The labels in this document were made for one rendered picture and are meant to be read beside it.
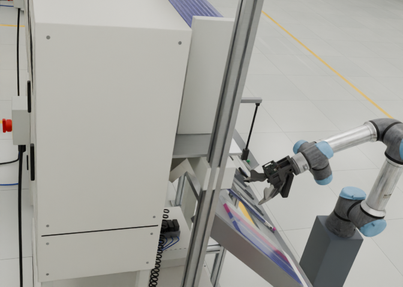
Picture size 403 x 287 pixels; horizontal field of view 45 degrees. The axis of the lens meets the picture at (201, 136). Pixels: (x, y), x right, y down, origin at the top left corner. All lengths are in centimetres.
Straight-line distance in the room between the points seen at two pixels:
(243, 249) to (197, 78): 56
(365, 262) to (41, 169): 250
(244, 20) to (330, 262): 174
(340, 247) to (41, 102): 180
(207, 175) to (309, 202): 244
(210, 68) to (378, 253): 242
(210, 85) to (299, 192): 251
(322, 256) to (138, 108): 164
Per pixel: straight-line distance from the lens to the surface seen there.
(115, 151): 117
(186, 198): 264
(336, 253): 256
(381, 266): 336
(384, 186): 226
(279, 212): 344
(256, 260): 159
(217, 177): 124
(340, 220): 249
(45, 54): 104
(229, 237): 147
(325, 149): 193
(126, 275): 196
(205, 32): 120
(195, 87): 125
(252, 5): 106
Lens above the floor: 206
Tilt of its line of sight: 30 degrees down
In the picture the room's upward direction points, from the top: 11 degrees clockwise
